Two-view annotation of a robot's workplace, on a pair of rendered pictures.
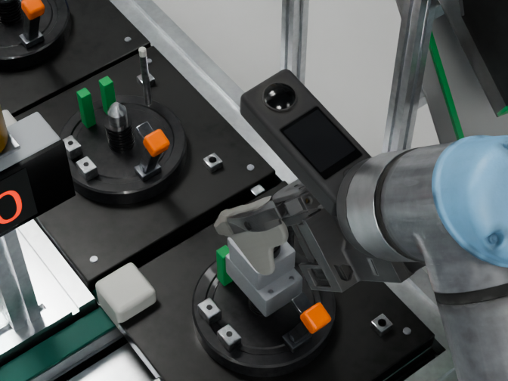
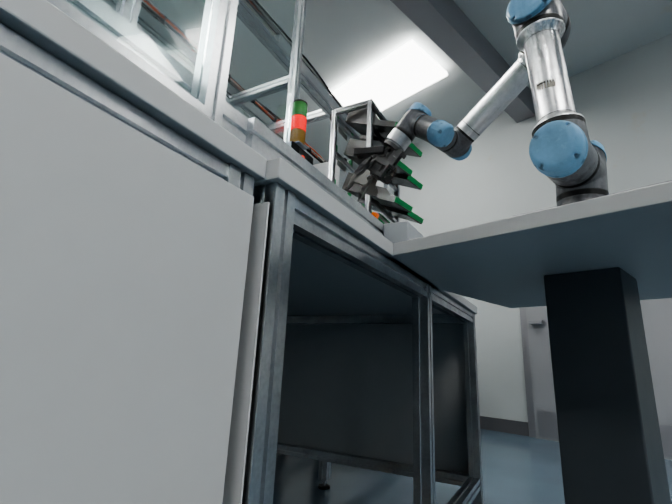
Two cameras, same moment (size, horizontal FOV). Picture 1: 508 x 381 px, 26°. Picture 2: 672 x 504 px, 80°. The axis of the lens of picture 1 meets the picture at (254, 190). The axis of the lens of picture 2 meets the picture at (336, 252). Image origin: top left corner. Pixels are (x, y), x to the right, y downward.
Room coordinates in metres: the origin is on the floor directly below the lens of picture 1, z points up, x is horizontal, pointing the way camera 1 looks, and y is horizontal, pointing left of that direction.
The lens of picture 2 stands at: (-0.56, 0.56, 0.60)
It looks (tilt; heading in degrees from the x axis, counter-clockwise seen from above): 15 degrees up; 336
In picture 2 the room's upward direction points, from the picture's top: 3 degrees clockwise
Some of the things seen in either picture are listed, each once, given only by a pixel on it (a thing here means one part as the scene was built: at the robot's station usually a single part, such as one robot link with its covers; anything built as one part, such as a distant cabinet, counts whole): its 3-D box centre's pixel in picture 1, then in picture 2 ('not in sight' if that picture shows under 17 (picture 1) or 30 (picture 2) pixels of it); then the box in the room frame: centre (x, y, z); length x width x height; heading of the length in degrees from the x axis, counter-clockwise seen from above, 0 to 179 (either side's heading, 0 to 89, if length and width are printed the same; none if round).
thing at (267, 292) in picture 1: (257, 255); not in sight; (0.57, 0.00, 1.06); 0.08 x 0.04 x 0.07; 37
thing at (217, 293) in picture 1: (263, 308); not in sight; (0.56, -0.01, 0.98); 0.14 x 0.14 x 0.02
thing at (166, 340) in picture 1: (263, 318); not in sight; (0.56, -0.01, 0.96); 0.24 x 0.24 x 0.02; 37
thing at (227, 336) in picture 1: (229, 338); not in sight; (0.52, 0.02, 1.00); 0.02 x 0.01 x 0.02; 37
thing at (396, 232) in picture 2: not in sight; (408, 243); (0.34, -0.07, 0.93); 0.21 x 0.07 x 0.06; 127
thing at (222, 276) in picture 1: (224, 265); not in sight; (0.59, 0.03, 1.01); 0.01 x 0.01 x 0.05; 37
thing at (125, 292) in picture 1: (126, 296); not in sight; (0.58, 0.13, 0.97); 0.05 x 0.05 x 0.04; 37
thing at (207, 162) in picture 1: (212, 162); not in sight; (0.75, 0.04, 0.98); 0.02 x 0.02 x 0.01; 37
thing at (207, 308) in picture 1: (209, 311); not in sight; (0.55, 0.04, 1.00); 0.02 x 0.01 x 0.02; 37
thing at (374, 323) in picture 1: (381, 325); not in sight; (0.55, -0.12, 0.97); 0.02 x 0.02 x 0.01; 37
